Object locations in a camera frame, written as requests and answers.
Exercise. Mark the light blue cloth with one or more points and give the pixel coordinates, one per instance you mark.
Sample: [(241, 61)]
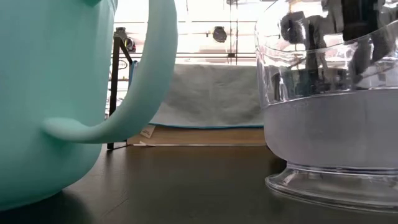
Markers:
[(211, 93)]

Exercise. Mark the white paper label tag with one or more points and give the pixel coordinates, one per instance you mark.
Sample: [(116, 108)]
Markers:
[(147, 131)]

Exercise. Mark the black metal wooden shelf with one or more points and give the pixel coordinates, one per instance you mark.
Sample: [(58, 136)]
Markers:
[(113, 93)]

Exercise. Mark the round black overhead camera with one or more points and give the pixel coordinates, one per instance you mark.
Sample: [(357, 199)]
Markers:
[(219, 34)]

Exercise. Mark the teal plastic mug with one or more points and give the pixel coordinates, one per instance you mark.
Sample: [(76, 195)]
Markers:
[(46, 77)]

